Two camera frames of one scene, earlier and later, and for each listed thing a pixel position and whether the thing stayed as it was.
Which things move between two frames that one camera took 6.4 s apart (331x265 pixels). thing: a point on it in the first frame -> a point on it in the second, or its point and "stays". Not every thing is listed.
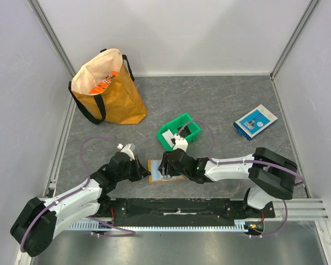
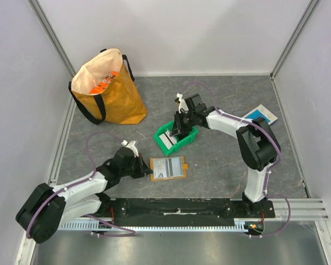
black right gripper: x=166 y=164 -> x=179 y=121
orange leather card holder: x=154 y=174 stays
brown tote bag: x=119 y=102 stays
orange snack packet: x=101 y=86 stays
